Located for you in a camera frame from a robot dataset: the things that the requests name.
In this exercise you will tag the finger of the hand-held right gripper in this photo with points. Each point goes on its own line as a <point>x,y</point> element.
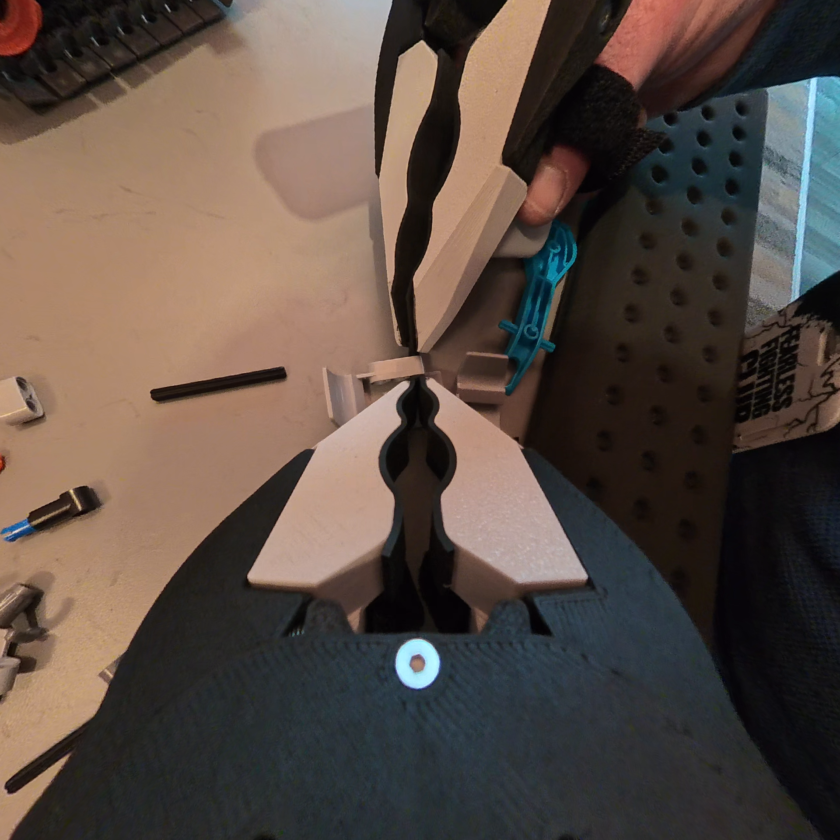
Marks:
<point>397,164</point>
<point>485,131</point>

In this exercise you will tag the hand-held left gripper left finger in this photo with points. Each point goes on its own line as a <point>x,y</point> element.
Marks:
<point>328,518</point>

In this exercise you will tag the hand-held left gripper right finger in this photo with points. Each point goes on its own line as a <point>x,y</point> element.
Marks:
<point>512,518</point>

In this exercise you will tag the grey curved panel assembly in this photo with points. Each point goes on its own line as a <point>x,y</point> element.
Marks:
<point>482,377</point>
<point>341,394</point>

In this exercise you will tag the person's right forearm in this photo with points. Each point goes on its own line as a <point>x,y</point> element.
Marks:
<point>794,39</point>

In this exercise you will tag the person's right hand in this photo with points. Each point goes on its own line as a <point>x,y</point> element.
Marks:
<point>689,39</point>

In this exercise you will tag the long black axle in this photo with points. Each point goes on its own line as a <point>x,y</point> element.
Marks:
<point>216,384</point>

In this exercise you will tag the teal separator tool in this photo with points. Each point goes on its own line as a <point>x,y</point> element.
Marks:
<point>529,328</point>

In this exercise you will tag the black perforated chair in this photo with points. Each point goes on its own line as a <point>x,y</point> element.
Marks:
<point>656,328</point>

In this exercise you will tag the small grey cube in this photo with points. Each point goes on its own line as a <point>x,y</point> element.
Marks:
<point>110,669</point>

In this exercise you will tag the black pin with blue tip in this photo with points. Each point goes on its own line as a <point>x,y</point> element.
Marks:
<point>59,512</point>

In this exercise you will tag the person's dark clothing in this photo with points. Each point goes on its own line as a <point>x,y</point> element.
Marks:
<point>781,590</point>

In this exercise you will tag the printed badge holder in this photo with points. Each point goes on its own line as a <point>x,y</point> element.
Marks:
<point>787,380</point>

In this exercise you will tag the dark grey connector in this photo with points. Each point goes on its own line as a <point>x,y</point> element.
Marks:
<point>19,610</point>

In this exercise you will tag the small grey connector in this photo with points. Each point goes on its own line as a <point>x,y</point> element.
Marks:
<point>19,400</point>

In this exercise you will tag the grey orange tracked toy robot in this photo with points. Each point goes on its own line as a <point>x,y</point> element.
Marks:
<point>65,65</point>

